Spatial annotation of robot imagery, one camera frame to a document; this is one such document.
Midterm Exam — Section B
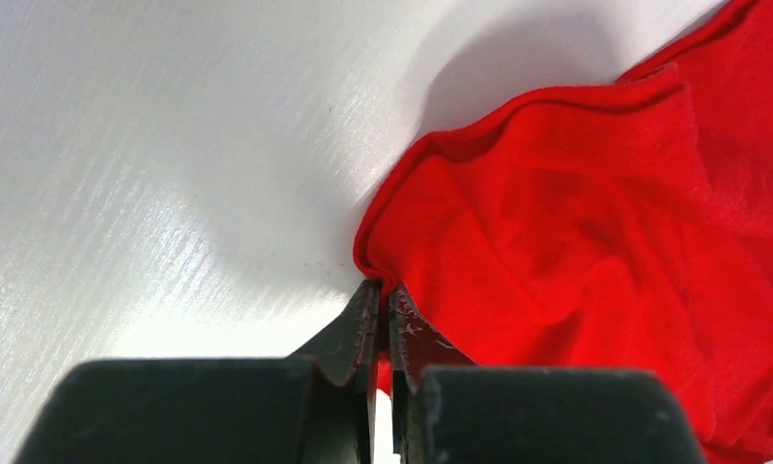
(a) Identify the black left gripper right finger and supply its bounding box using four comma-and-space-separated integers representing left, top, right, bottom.
388, 286, 705, 463

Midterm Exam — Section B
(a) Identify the red t shirt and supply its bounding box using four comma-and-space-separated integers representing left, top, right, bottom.
353, 1, 773, 463

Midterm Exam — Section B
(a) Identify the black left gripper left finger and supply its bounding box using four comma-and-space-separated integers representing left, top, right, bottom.
15, 280, 381, 463

